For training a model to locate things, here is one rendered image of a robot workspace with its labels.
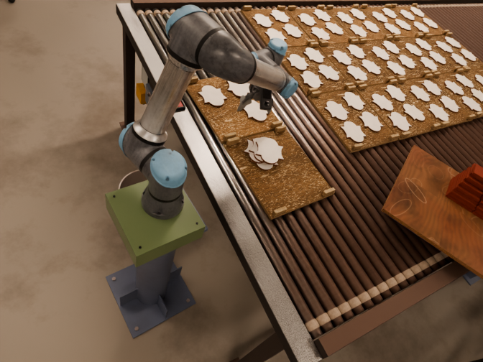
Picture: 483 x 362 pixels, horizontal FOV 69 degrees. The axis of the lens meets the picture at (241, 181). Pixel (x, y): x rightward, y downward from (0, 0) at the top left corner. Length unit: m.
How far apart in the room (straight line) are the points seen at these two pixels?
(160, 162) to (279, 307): 0.63
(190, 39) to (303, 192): 0.83
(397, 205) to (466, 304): 1.63
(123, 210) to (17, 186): 1.40
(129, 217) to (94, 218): 1.13
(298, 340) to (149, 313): 1.07
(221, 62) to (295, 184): 0.75
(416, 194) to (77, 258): 1.82
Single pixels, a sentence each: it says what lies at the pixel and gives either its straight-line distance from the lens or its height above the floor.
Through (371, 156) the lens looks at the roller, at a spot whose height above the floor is 0.90.
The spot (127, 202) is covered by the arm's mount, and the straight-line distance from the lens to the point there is 1.31.
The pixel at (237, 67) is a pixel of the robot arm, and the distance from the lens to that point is 0.98.
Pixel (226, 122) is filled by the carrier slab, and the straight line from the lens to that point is 1.67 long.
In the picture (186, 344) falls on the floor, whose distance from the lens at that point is 2.13.
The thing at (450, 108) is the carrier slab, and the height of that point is 0.95.
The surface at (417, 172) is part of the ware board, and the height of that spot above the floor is 1.04.
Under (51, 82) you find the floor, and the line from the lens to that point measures 3.25.
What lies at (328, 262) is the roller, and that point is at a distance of 1.43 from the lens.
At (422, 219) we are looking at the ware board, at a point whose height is 1.04.
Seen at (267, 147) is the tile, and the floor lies 0.98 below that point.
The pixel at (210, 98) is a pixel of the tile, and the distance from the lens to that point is 1.75.
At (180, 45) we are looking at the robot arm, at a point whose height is 1.51.
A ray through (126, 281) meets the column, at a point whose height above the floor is 0.01.
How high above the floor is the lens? 2.07
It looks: 51 degrees down
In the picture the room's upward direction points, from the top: 23 degrees clockwise
